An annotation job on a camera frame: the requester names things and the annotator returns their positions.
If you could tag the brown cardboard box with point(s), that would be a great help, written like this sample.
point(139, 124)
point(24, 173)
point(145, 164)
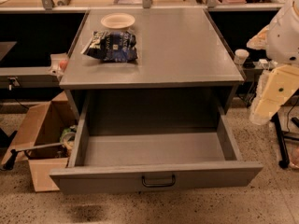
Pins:
point(43, 124)

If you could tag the grey open top drawer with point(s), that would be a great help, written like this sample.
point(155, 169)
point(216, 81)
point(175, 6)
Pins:
point(111, 154)

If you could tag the grey metal cabinet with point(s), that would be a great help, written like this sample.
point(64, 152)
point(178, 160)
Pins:
point(183, 70)

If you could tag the blue chip bag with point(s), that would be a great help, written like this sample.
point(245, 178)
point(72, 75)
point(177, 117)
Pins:
point(112, 46)

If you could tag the black stand leg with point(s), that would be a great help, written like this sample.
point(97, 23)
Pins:
point(285, 161)

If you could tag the white cylindrical container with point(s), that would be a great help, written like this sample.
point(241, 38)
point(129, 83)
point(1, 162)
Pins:
point(240, 56)

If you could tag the plastic bag with red object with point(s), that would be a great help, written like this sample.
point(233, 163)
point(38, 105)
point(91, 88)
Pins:
point(58, 63)

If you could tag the black handled grabber tool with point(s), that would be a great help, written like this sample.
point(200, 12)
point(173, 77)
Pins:
point(48, 151)

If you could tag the black drawer handle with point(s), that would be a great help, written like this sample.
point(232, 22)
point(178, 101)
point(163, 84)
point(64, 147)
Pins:
point(161, 182)

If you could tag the white paper bowl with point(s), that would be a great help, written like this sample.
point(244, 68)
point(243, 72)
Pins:
point(118, 21)

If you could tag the roll of tape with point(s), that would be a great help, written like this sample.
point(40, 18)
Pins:
point(68, 136)

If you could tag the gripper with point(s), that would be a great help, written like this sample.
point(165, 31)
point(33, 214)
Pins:
point(284, 37)

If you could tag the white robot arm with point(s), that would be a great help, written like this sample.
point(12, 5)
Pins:
point(280, 40)

